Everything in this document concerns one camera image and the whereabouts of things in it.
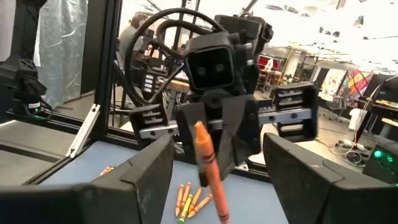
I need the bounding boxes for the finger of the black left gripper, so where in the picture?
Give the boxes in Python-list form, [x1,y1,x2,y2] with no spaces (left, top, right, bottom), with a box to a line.
[217,94,251,182]
[175,101,208,188]

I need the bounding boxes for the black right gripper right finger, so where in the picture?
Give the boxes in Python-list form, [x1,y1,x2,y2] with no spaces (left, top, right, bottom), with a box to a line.
[262,133,398,224]

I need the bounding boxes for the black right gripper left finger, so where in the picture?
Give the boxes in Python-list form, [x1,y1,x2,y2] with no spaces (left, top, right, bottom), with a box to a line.
[0,133,176,224]

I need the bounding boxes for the orange crayon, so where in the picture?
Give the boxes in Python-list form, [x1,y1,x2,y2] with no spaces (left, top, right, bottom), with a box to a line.
[175,184,185,218]
[182,182,192,206]
[187,194,215,219]
[188,187,205,214]
[193,120,231,224]

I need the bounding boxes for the aluminium extrusion bar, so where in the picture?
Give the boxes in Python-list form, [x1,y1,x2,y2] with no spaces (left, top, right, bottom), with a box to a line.
[65,103,101,159]

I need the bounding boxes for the black box green lights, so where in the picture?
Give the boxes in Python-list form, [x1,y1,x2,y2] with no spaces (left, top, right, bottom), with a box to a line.
[362,136,398,187]

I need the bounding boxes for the wooden top desk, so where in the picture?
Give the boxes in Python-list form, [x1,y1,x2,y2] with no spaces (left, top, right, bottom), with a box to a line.
[377,116,398,139]

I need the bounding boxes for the person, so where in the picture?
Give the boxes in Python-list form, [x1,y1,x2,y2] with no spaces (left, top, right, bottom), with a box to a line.
[119,12,150,63]

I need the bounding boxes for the black device green light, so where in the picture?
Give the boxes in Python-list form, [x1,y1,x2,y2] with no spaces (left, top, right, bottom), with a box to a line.
[12,58,53,121]

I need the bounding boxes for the clear plastic sheet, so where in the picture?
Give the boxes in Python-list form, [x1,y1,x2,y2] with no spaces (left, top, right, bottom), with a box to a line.
[33,0,89,108]

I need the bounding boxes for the black table frame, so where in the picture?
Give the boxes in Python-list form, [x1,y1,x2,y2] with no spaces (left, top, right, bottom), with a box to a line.
[0,108,274,187]

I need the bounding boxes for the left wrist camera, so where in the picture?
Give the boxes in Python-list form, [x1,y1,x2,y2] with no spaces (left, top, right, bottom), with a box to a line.
[183,32,239,96]

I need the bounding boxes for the floor cable bundle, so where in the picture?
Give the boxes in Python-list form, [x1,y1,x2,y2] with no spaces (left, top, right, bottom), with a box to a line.
[334,138,369,166]

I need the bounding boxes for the colourful wall poster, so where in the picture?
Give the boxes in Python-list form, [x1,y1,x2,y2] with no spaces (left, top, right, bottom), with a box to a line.
[341,70,374,99]

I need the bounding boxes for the black vertical frame post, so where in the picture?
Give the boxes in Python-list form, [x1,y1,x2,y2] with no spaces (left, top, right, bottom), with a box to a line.
[93,0,123,138]

